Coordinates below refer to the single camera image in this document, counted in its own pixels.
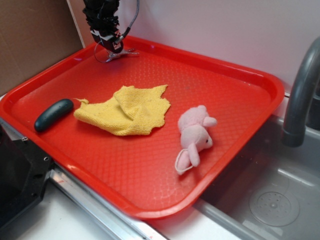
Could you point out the brown cardboard panel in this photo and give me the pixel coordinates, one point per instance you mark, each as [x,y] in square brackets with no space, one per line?
[36,34]

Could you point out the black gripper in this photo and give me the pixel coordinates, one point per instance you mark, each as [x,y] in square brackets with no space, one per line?
[102,21]

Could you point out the pink plush toy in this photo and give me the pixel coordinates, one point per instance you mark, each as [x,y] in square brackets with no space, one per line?
[194,137]

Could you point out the dark green toy cucumber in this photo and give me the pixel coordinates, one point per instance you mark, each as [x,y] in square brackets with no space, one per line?
[52,114]

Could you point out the round sink drain cover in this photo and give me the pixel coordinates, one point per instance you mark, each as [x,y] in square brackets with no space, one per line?
[274,208]

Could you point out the silver keys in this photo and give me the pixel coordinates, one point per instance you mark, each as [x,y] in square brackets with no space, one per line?
[103,55]

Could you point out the grey faucet spout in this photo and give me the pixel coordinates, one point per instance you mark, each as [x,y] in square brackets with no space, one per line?
[303,108]

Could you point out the yellow knitted cloth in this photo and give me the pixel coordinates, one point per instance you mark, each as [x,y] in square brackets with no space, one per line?
[130,111]

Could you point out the red plastic tray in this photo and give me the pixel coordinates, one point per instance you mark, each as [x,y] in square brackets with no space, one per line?
[137,173]

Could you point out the grey sink basin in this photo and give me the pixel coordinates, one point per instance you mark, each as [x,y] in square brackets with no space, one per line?
[264,163]

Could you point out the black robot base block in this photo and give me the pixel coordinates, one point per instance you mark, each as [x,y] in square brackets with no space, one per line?
[24,171]

